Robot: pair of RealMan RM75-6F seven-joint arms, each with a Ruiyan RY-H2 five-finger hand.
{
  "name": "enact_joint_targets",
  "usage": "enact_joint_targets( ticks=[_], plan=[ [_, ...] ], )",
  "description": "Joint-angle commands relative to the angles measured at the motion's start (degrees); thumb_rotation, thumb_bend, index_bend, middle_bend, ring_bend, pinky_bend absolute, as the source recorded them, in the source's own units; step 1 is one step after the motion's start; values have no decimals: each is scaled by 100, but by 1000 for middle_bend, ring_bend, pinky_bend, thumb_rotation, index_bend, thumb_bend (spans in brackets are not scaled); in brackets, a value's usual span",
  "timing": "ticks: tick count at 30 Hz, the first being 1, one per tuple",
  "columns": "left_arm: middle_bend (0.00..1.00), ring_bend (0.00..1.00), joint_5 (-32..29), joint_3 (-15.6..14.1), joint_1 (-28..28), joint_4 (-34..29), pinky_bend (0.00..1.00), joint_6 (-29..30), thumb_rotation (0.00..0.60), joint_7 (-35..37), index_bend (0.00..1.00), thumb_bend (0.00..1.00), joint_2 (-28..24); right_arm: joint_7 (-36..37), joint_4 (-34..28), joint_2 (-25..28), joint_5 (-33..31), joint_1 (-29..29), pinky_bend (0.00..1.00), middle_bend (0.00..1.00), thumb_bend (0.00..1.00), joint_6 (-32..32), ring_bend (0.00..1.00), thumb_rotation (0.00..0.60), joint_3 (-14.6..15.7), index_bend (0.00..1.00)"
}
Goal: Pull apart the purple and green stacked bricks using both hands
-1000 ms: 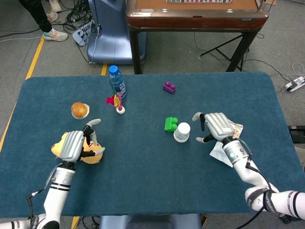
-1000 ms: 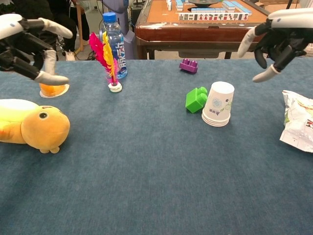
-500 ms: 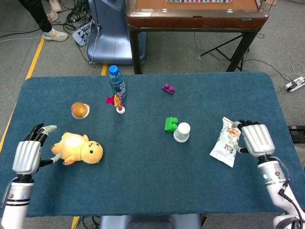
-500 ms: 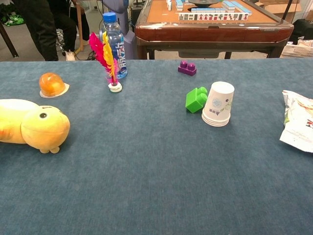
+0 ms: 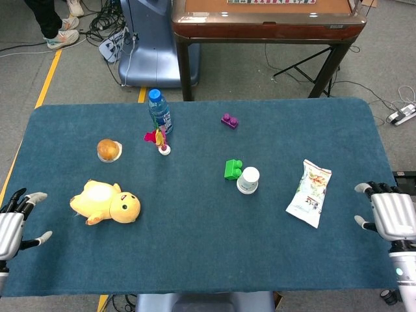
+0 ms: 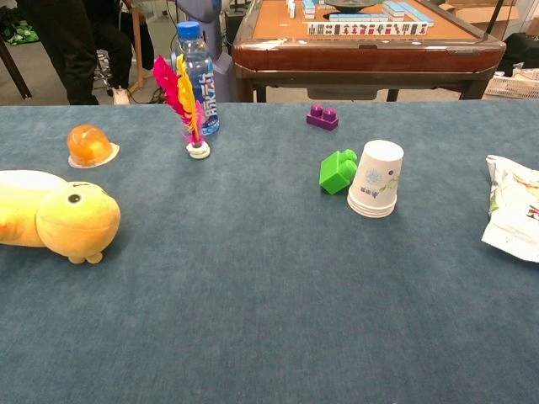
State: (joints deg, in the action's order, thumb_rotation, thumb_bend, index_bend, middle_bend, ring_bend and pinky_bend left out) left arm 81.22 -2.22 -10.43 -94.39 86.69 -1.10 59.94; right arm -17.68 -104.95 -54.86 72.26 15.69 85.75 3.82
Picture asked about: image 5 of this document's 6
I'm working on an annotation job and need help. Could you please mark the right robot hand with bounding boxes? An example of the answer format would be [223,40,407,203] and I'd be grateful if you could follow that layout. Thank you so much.
[354,181,416,243]

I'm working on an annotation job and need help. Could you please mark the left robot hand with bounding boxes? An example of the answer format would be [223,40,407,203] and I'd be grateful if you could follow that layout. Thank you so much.
[0,187,53,261]

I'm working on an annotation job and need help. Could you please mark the green building block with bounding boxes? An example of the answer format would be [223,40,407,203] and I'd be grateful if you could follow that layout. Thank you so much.
[223,159,244,181]

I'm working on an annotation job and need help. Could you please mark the purple and green toy block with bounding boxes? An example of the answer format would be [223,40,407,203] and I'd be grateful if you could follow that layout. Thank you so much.
[220,112,240,130]

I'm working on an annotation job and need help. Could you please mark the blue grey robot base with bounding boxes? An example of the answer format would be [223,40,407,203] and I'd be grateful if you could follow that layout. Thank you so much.
[117,0,201,89]

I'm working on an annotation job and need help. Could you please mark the white snack bag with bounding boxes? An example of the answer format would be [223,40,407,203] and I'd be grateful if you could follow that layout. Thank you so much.
[285,159,333,229]

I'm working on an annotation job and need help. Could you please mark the yellow plush duck toy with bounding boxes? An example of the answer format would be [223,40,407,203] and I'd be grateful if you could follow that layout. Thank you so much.
[70,179,142,226]

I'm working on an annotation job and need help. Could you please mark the white power strip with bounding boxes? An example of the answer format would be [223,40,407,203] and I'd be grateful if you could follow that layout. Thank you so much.
[98,27,131,63]
[385,103,416,126]

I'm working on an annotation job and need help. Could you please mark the orange jelly cup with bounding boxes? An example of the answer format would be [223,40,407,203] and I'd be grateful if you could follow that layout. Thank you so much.
[96,138,124,163]

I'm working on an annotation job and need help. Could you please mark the white paper cup stack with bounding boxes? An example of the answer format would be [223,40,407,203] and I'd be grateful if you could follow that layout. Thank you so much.
[236,166,261,195]

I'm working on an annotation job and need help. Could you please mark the pink yellow feather shuttlecock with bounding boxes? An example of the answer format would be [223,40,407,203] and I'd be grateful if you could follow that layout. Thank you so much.
[143,127,172,157]

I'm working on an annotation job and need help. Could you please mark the blue table cloth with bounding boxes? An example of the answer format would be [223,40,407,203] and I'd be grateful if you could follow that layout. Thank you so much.
[0,97,399,298]

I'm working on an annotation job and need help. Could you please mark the blue water bottle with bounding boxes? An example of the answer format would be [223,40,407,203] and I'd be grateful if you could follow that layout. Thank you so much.
[148,88,174,135]

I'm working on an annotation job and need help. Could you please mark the grey robot torso base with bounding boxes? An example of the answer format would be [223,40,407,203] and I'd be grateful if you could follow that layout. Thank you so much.
[135,291,276,312]

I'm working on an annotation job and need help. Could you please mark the person in black trousers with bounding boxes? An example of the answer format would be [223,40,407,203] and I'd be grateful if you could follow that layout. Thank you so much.
[24,0,81,50]

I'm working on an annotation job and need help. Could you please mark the brown mahjong table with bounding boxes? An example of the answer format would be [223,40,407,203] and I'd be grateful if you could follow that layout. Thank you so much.
[171,0,368,101]

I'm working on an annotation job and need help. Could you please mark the black cable bundle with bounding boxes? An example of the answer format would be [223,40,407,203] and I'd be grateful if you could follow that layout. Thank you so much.
[79,0,128,43]

